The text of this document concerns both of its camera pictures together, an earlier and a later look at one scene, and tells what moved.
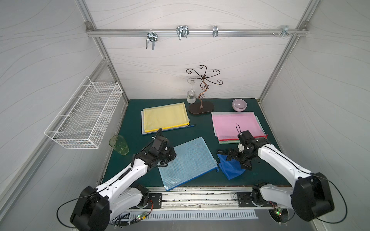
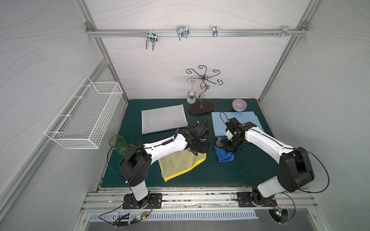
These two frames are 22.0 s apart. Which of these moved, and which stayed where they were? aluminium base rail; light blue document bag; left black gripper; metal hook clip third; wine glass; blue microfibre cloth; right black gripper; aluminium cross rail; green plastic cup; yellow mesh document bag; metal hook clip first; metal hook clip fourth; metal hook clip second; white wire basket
Moved: blue microfibre cloth; left black gripper; light blue document bag; right black gripper; yellow mesh document bag
Stayed: aluminium cross rail; metal hook clip third; metal hook clip fourth; white wire basket; aluminium base rail; metal hook clip first; metal hook clip second; wine glass; green plastic cup
